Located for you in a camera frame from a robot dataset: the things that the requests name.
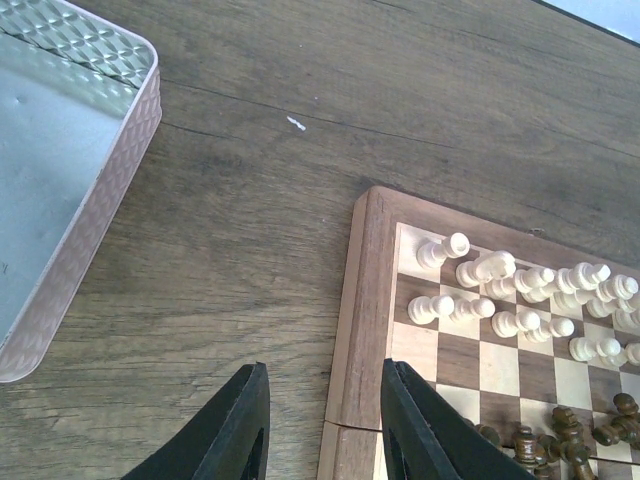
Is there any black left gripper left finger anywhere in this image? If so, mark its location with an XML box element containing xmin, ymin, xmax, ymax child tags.
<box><xmin>124</xmin><ymin>362</ymin><xmax>270</xmax><ymax>479</ymax></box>

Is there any white chess bishop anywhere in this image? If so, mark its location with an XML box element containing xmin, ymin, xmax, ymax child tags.
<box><xmin>513</xmin><ymin>267</ymin><xmax>555</xmax><ymax>294</ymax></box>

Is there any wooden chess board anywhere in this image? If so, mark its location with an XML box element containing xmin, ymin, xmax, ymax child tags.
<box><xmin>318</xmin><ymin>187</ymin><xmax>639</xmax><ymax>479</ymax></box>

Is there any dark chess piece pile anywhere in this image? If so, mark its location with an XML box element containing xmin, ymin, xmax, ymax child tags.
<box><xmin>461</xmin><ymin>391</ymin><xmax>639</xmax><ymax>479</ymax></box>

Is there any pink metal tray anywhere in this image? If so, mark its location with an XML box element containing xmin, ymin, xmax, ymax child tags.
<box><xmin>1</xmin><ymin>1</ymin><xmax>162</xmax><ymax>383</ymax></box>

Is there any white chess queen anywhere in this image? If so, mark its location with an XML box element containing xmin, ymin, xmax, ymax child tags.
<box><xmin>556</xmin><ymin>262</ymin><xmax>611</xmax><ymax>294</ymax></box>

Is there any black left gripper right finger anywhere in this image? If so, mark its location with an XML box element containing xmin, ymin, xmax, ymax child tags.
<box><xmin>380</xmin><ymin>358</ymin><xmax>533</xmax><ymax>480</ymax></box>

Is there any white chess knight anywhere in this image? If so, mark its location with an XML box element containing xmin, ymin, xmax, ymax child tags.
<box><xmin>456</xmin><ymin>250</ymin><xmax>516</xmax><ymax>288</ymax></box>

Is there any white chess pawn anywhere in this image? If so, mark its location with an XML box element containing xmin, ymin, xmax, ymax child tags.
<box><xmin>407</xmin><ymin>295</ymin><xmax>455</xmax><ymax>325</ymax></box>
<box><xmin>449</xmin><ymin>298</ymin><xmax>496</xmax><ymax>323</ymax></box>

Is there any white chess rook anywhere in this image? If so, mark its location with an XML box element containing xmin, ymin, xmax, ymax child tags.
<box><xmin>416</xmin><ymin>232</ymin><xmax>470</xmax><ymax>269</ymax></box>

